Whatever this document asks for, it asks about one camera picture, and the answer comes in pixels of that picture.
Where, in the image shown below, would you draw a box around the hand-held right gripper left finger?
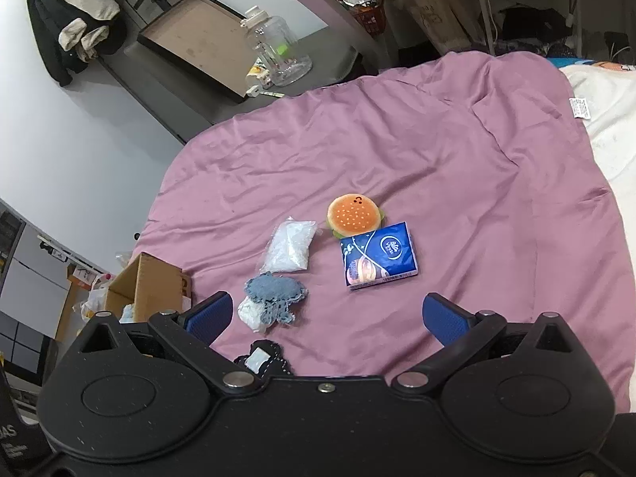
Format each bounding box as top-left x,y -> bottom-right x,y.
78,292 -> 260,396

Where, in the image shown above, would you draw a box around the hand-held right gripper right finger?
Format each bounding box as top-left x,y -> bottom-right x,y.
392,294 -> 578,394

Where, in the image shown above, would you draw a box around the cardboard box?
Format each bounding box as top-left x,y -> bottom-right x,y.
102,252 -> 194,324

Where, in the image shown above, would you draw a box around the light blue fluffy toy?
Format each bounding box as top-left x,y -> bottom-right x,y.
243,271 -> 309,326

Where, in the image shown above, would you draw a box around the black cloth with white label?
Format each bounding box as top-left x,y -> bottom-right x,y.
233,339 -> 294,377

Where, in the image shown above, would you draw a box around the blue white snack packet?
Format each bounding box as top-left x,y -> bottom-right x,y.
339,222 -> 419,291

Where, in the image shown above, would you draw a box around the clear bag of white cotton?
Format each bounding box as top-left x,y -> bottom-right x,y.
259,216 -> 319,275

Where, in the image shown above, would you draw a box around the hamburger plush toy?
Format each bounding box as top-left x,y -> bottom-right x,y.
327,194 -> 387,240

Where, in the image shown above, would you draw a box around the white plastic bag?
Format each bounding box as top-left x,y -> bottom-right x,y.
74,253 -> 131,320

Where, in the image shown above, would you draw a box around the white cabinet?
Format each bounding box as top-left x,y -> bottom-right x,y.
0,199 -> 100,383

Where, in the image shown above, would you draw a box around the pink blanket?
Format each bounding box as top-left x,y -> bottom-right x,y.
132,51 -> 633,414

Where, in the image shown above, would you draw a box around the white blanket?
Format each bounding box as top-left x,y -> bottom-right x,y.
561,62 -> 636,279

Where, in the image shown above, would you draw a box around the clear glass jar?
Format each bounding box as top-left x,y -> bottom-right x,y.
241,6 -> 314,87

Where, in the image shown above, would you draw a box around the black framed board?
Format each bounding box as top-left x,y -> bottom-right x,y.
136,0 -> 259,105

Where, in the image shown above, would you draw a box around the white tote bag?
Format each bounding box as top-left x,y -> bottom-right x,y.
397,0 -> 485,53

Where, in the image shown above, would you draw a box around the black clothes pile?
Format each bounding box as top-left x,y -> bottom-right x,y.
497,5 -> 572,43

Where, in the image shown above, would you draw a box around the red basket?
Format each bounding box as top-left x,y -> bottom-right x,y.
339,0 -> 387,35

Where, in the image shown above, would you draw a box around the hanging black and beige jackets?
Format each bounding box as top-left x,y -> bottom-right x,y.
26,0 -> 129,87

